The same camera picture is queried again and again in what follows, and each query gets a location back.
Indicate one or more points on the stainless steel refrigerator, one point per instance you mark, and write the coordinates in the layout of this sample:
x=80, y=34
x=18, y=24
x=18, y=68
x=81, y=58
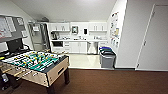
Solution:
x=40, y=36

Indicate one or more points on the wooden foosball table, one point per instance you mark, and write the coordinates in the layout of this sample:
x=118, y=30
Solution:
x=40, y=68

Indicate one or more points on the white upper wall cabinet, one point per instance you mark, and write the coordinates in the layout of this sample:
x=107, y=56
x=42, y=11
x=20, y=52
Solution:
x=97, y=27
x=60, y=27

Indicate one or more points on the stainless steel dishwasher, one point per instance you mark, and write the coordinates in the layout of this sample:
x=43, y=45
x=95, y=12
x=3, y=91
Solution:
x=93, y=47

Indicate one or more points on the black coffee machine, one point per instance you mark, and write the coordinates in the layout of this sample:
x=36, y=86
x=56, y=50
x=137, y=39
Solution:
x=54, y=35

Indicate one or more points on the white door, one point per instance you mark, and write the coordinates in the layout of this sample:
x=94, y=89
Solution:
x=155, y=40

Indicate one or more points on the wall notice board with papers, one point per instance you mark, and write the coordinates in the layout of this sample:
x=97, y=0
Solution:
x=11, y=28

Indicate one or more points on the white three drawer unit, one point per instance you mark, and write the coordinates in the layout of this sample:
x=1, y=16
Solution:
x=102, y=44
x=66, y=46

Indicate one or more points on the white double door base cabinet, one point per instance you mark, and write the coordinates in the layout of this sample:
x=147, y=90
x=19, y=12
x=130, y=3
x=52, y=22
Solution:
x=78, y=47

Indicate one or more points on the grey trash bin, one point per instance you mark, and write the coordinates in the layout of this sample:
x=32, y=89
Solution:
x=108, y=60

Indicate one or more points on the black screen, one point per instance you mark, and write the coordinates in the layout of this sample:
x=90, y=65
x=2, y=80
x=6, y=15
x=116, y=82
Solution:
x=11, y=46

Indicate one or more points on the black built-in microwave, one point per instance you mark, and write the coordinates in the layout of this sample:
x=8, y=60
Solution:
x=57, y=43

